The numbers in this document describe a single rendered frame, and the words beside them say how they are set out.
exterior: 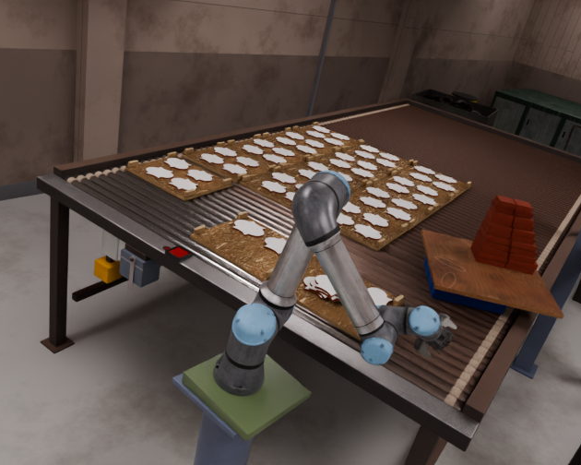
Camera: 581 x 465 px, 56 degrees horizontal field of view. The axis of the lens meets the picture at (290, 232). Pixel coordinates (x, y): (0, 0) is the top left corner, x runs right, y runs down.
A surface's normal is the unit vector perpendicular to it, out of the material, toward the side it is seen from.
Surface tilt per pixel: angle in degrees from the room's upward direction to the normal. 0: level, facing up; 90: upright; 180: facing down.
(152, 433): 0
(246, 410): 4
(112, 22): 90
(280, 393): 4
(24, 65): 90
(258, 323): 8
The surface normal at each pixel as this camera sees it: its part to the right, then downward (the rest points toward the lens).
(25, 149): 0.73, 0.44
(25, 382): 0.20, -0.87
